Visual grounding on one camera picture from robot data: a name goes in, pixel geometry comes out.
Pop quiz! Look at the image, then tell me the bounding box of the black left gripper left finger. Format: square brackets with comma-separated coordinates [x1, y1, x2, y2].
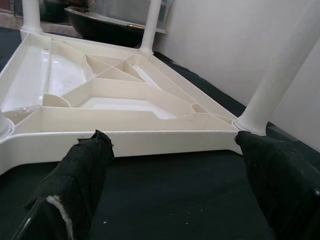
[23, 129, 115, 240]

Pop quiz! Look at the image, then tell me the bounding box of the beige fabric bench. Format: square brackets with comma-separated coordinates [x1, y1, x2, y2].
[0, 8, 83, 40]

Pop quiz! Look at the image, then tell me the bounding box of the black tablecloth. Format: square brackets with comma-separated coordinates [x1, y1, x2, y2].
[0, 26, 320, 240]

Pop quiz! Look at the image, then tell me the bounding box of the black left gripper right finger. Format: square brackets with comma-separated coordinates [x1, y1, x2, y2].
[234, 130, 320, 240]

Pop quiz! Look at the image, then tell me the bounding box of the white plastic table top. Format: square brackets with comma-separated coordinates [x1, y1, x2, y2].
[0, 27, 245, 177]

